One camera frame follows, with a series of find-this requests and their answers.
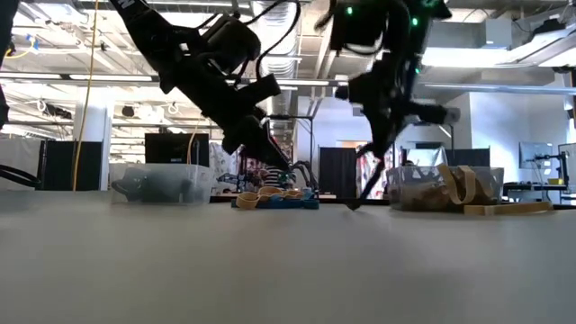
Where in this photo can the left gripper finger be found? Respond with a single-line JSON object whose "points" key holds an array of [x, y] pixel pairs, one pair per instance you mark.
{"points": [[234, 141], [270, 150]]}

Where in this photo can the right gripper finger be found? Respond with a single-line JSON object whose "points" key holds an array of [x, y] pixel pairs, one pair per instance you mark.
{"points": [[378, 135], [392, 130]]}

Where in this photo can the wavy black rubber band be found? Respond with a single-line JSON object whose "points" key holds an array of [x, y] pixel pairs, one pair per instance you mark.
{"points": [[369, 184]]}

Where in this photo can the long black rubber band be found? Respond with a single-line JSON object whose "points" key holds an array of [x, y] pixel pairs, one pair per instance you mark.
{"points": [[130, 186]]}

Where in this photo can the black background robot arm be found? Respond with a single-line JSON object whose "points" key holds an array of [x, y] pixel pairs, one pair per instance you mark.
{"points": [[308, 173]]}

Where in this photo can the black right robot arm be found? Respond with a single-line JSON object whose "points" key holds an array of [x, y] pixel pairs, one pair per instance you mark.
{"points": [[391, 27]]}

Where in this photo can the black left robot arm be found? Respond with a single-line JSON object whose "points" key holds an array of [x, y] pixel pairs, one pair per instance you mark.
{"points": [[157, 36]]}

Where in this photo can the blue rubber band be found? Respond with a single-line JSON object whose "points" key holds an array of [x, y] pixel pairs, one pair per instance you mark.
{"points": [[279, 204]]}

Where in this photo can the red patterned cloth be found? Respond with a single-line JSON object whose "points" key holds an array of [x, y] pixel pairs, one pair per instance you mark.
{"points": [[252, 173]]}

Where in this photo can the colourful floral cloth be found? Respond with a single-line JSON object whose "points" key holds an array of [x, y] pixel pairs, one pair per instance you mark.
{"points": [[364, 173]]}

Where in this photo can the black metal rack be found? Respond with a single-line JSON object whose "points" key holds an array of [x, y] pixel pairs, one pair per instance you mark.
{"points": [[301, 118], [451, 139]]}

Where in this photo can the clear plastic basket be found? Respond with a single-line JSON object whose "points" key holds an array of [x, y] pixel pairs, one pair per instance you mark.
{"points": [[198, 175]]}

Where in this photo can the black curtain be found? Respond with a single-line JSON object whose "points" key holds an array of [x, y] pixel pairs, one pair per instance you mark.
{"points": [[337, 173]]}

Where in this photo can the black screen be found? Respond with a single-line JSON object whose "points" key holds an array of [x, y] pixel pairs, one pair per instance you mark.
{"points": [[175, 148]]}

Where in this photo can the black partition panel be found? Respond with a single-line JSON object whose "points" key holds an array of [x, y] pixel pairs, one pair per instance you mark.
{"points": [[470, 159], [67, 166]]}

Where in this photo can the black ceiling lamp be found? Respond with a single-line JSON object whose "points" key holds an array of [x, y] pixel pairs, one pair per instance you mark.
{"points": [[128, 111]]}

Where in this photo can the grey plastic basket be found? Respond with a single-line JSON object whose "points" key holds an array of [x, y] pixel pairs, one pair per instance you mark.
{"points": [[490, 180]]}

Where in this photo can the LED light bar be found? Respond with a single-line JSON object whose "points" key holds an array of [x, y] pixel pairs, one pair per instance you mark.
{"points": [[112, 78]]}

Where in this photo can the grey ceiling box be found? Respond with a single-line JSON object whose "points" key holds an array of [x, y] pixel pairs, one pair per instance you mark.
{"points": [[497, 33]]}

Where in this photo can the office desk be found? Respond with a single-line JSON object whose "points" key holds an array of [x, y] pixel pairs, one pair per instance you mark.
{"points": [[522, 188]]}

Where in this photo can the small yellow item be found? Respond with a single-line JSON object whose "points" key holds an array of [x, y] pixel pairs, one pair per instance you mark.
{"points": [[555, 182]]}

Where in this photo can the white plastic sheet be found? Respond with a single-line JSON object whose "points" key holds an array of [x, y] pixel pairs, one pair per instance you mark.
{"points": [[20, 155]]}

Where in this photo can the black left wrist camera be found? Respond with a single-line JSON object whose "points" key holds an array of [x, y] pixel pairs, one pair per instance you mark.
{"points": [[261, 90]]}

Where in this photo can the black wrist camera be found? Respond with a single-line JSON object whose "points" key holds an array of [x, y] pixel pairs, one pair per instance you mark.
{"points": [[261, 90], [432, 113]]}

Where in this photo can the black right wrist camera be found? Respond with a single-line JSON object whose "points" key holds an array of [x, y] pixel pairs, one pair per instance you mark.
{"points": [[432, 113]]}

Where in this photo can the silver ventilation duct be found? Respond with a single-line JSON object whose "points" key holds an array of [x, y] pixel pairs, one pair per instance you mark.
{"points": [[281, 58]]}

